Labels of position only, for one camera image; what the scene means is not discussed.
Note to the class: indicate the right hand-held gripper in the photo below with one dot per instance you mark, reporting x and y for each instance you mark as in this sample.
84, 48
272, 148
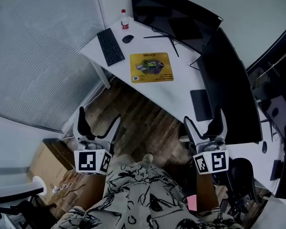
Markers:
219, 161

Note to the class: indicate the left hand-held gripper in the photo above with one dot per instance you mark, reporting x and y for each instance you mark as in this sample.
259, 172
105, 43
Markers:
87, 161

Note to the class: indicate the yellow printed mouse pad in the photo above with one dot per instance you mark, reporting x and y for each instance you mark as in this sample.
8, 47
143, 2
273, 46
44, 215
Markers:
150, 67

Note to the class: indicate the person's left forearm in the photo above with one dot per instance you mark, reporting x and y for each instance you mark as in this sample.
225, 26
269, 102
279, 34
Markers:
94, 187

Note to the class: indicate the person's right forearm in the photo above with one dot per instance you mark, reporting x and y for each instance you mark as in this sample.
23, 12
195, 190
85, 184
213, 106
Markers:
207, 190

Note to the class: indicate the white desk leg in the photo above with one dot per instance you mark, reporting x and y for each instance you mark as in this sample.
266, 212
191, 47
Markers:
101, 74

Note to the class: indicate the white desk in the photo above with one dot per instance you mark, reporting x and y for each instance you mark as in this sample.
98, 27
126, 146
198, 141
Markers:
162, 94

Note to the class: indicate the dark grey computer mouse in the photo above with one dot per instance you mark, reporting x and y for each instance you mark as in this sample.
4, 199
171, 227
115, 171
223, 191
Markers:
264, 147

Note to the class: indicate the black computer mouse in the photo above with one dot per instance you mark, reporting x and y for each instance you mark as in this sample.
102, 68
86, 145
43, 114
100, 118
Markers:
127, 38

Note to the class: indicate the black curved monitor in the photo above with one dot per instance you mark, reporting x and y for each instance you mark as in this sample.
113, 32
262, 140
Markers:
228, 87

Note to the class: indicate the brown cardboard box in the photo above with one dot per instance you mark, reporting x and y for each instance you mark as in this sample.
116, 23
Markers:
50, 163

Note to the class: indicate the person's beige shoe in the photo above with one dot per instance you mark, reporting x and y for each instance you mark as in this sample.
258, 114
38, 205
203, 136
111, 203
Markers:
148, 159

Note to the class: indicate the black office chair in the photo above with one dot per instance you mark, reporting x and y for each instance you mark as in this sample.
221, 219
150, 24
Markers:
240, 182

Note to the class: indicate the pink paper sheet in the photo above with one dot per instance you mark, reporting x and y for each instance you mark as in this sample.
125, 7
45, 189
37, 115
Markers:
192, 202

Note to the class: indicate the black keyboard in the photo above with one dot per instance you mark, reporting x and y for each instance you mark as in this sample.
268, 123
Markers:
110, 46

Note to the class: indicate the person's printed beige clothing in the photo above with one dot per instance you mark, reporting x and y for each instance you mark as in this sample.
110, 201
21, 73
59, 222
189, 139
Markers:
143, 199

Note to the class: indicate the clear bottle with red cap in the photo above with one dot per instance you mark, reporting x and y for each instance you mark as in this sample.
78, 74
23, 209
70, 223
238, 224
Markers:
125, 21

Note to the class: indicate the black flat monitor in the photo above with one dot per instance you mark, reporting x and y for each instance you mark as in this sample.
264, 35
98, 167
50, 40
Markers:
171, 15

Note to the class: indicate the black monitor base plate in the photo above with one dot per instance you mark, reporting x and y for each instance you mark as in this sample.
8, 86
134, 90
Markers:
200, 105

